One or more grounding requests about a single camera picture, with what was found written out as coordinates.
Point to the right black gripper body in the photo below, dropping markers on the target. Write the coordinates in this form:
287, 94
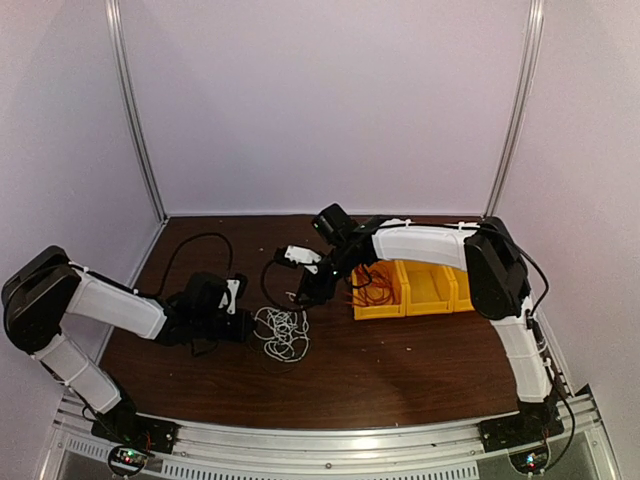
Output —
328, 287

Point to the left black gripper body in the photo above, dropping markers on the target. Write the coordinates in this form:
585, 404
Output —
207, 327

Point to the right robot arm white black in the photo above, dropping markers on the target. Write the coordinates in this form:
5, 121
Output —
496, 267

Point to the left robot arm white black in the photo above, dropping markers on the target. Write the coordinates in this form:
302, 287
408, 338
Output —
37, 298

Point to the left yellow bin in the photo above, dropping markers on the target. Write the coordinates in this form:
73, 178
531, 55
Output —
377, 292

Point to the yellow bin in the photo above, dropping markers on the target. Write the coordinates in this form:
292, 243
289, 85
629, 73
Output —
377, 292
461, 296
429, 288

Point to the middle yellow bin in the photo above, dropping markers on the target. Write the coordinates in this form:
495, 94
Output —
429, 288

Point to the right yellow bin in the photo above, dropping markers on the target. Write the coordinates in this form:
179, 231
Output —
461, 296

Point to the left circuit board with leds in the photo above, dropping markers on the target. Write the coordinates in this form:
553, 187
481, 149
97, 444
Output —
126, 461

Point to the circuit board with leds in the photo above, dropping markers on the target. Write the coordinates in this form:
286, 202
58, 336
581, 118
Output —
530, 461
126, 461

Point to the right circuit board with leds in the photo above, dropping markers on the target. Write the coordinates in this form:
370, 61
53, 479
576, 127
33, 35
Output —
530, 461

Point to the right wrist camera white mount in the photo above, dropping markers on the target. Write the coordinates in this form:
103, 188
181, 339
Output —
293, 256

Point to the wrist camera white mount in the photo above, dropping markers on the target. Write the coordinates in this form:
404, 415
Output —
293, 256
234, 289

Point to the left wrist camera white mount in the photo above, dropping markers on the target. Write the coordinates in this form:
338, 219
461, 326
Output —
234, 289

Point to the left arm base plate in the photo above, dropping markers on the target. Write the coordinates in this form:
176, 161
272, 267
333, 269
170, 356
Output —
142, 433

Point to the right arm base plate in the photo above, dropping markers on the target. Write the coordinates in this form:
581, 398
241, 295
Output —
518, 429

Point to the front aluminium rail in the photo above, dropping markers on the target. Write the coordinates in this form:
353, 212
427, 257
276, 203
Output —
449, 450

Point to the right aluminium frame post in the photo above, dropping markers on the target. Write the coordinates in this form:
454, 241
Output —
529, 59

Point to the aluminium frame post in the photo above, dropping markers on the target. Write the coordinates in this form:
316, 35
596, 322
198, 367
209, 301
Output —
132, 114
529, 59

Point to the left aluminium frame post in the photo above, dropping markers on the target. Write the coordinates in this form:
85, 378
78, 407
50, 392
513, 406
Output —
132, 114

